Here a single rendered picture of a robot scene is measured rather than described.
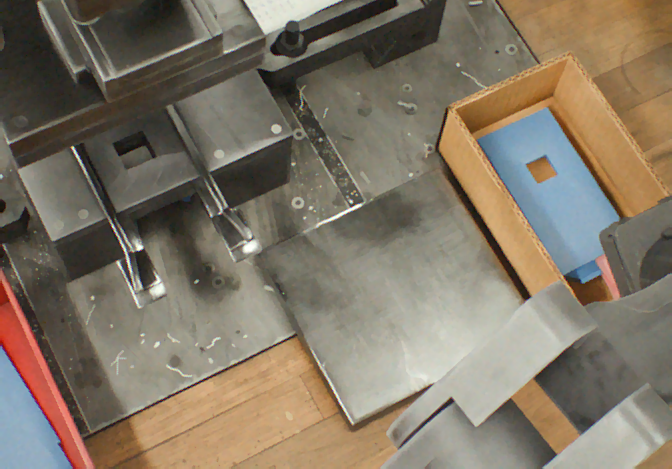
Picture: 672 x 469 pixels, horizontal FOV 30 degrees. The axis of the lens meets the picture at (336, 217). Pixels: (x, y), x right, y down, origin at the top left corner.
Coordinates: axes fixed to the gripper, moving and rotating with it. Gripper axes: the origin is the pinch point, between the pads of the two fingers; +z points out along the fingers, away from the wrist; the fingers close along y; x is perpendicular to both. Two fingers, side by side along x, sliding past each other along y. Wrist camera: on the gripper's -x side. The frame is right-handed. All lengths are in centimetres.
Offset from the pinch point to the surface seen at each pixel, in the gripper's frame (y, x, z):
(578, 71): 14.2, -5.6, 4.7
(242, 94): 22.9, 20.4, 8.6
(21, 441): 5.7, 46.4, 7.4
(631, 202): 2.5, -5.7, 3.8
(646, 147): 5.3, -10.6, 7.2
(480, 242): 4.7, 7.7, 4.9
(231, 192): 15.9, 23.8, 10.6
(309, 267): 8.4, 21.0, 7.3
